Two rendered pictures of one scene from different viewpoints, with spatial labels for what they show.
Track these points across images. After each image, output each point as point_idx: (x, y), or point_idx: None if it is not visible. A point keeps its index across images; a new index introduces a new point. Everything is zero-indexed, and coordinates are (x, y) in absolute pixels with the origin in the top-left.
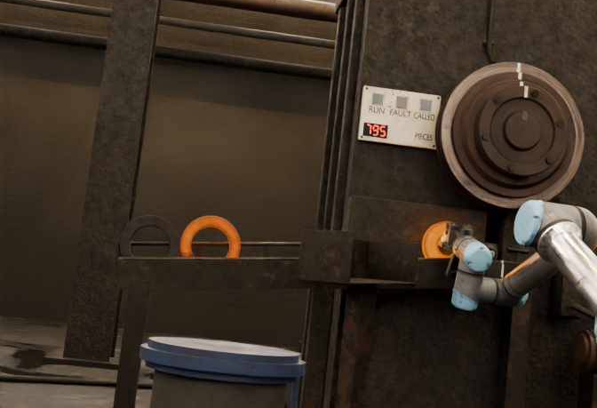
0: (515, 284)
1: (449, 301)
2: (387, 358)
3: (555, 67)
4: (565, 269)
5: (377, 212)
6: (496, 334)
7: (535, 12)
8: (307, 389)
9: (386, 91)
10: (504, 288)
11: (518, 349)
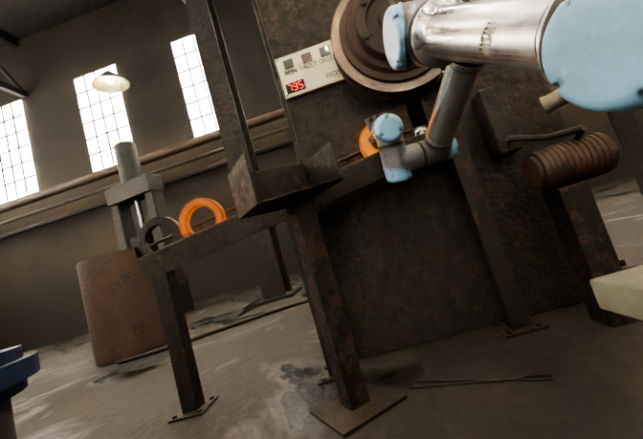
0: (435, 134)
1: (403, 185)
2: (372, 249)
3: None
4: (456, 44)
5: (318, 142)
6: (454, 193)
7: None
8: (312, 301)
9: (291, 55)
10: (429, 145)
11: (476, 197)
